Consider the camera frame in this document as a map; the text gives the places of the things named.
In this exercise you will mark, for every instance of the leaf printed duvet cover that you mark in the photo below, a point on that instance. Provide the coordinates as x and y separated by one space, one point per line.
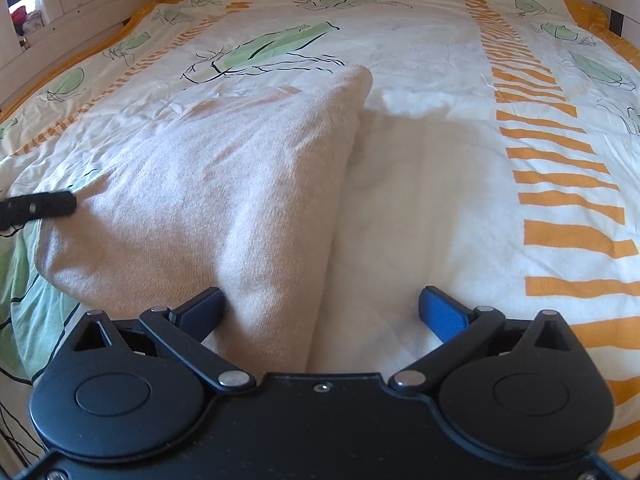
450 160

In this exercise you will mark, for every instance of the red and pink cloth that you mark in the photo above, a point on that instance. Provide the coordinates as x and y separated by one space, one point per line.
22 20

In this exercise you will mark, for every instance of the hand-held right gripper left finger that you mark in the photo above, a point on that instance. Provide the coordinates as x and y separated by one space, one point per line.
206 311

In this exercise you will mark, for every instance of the beige knit sweater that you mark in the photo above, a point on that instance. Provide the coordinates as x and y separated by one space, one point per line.
200 185

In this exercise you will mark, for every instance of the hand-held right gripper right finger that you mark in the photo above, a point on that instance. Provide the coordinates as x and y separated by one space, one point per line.
444 316

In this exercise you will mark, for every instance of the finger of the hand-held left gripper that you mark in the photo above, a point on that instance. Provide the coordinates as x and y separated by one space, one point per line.
45 206

